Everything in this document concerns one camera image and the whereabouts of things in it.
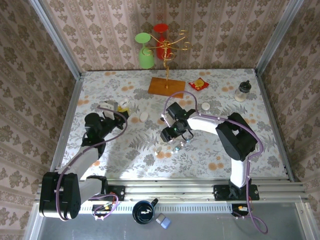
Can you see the plain white rounded earbud case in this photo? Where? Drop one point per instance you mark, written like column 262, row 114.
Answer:
column 124, row 102

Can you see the small white oval earbud case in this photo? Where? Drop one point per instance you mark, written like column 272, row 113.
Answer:
column 143, row 117

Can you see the teal earbud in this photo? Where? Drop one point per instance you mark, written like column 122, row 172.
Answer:
column 177, row 149

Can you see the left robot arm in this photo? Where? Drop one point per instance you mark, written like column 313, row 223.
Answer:
column 60, row 197

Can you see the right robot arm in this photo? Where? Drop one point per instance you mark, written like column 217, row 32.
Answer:
column 236, row 140

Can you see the gold glass rack wooden base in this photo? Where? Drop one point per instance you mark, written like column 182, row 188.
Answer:
column 157, row 87

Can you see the red snack packet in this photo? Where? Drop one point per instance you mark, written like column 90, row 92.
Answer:
column 198, row 84

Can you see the floral tablecloth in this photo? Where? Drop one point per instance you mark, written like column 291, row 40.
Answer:
column 125, row 165

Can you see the green wine glass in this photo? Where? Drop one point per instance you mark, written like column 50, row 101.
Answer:
column 146, row 60

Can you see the glass jar with white grains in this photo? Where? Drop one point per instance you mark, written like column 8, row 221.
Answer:
column 241, row 96

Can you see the red wine glass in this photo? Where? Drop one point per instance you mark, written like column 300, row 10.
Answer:
column 161, row 48

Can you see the black mug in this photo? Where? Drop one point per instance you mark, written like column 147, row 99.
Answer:
column 143, row 212

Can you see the small grey block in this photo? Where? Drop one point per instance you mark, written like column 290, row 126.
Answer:
column 160, row 218

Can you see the small blue block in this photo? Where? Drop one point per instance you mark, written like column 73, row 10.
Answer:
column 166, row 223

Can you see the grey metal shelf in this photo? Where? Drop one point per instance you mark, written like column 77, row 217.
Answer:
column 225, row 227

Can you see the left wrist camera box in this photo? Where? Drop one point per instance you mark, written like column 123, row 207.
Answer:
column 110, row 111

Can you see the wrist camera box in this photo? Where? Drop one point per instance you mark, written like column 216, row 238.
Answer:
column 110, row 111
column 164, row 118

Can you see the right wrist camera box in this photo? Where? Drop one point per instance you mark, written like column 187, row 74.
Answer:
column 164, row 118

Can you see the aluminium side rail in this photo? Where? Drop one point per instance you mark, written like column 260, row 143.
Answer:
column 274, row 125
column 70, row 112

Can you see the wide aluminium base rail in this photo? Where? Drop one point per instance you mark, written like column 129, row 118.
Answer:
column 175, row 190

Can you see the aluminium frame post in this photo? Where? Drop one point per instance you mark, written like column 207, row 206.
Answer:
column 56, row 37
column 278, row 37

